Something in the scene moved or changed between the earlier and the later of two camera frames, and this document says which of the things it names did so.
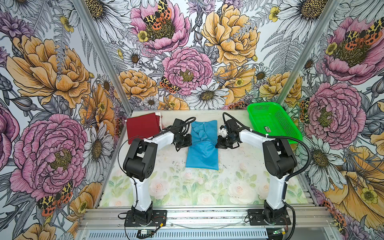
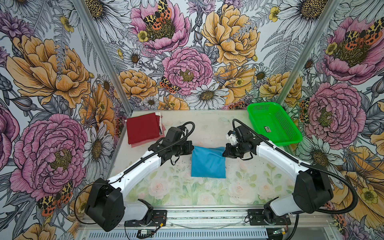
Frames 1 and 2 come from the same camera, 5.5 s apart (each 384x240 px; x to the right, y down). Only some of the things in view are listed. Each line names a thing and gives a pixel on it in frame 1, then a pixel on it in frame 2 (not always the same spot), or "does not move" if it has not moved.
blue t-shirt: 203,153 -> 208,162
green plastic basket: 271,118 does not move
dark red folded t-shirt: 143,127 does not move
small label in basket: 267,129 does not move
